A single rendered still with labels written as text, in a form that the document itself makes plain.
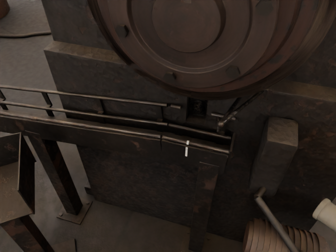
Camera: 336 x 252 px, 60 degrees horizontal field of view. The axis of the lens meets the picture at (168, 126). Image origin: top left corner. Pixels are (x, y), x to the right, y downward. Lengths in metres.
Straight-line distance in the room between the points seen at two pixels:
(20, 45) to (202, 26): 2.55
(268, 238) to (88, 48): 0.76
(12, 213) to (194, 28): 0.68
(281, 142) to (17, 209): 0.72
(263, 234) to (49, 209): 1.08
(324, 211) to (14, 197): 0.82
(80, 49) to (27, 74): 1.63
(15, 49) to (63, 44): 1.95
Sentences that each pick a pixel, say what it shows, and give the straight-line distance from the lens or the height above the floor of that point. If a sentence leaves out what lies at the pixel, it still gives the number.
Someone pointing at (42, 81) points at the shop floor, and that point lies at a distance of 2.42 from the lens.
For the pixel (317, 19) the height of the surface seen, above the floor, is 1.11.
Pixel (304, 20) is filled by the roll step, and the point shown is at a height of 1.11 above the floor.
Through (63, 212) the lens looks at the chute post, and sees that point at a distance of 1.58.
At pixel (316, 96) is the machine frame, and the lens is 0.81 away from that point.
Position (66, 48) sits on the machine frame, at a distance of 0.95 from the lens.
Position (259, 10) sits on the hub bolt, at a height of 1.15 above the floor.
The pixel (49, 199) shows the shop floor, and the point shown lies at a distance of 1.66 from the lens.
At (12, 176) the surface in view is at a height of 0.60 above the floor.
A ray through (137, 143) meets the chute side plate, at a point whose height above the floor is 0.67.
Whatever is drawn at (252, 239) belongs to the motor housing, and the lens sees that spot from 0.92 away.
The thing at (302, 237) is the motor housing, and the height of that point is 0.53.
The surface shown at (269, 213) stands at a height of 0.59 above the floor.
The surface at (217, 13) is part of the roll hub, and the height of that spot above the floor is 1.13.
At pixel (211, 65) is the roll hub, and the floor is 1.03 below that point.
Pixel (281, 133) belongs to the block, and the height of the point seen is 0.80.
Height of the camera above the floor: 1.33
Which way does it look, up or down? 46 degrees down
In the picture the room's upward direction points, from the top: straight up
